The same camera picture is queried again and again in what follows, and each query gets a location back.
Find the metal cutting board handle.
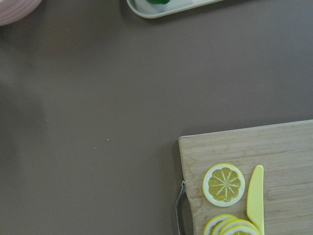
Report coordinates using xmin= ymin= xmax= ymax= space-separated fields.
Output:
xmin=175 ymin=180 xmax=186 ymax=235

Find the yellow plastic knife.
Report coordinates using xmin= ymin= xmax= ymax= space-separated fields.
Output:
xmin=246 ymin=165 xmax=265 ymax=235

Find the cream tray with bear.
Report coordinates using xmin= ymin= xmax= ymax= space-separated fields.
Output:
xmin=126 ymin=0 xmax=219 ymax=19

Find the stacked lemon slice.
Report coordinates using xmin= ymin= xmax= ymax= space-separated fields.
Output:
xmin=203 ymin=214 xmax=237 ymax=235
xmin=222 ymin=225 xmax=259 ymax=235
xmin=211 ymin=218 xmax=257 ymax=235

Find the top stacked lemon slice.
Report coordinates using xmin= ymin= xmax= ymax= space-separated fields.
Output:
xmin=222 ymin=225 xmax=259 ymax=235

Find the pink ribbed bowl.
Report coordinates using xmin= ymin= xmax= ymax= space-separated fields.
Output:
xmin=0 ymin=0 xmax=42 ymax=26

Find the lower stacked lemon slice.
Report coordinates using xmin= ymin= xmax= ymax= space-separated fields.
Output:
xmin=203 ymin=214 xmax=237 ymax=235

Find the single lemon slice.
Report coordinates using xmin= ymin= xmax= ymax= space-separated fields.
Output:
xmin=202 ymin=163 xmax=246 ymax=207

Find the green lime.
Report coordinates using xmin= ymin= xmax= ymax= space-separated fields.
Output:
xmin=147 ymin=0 xmax=170 ymax=4

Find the middle stacked lemon slice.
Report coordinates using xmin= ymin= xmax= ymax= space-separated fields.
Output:
xmin=211 ymin=218 xmax=257 ymax=235

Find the bamboo cutting board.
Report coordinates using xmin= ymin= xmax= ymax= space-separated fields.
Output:
xmin=179 ymin=120 xmax=313 ymax=235

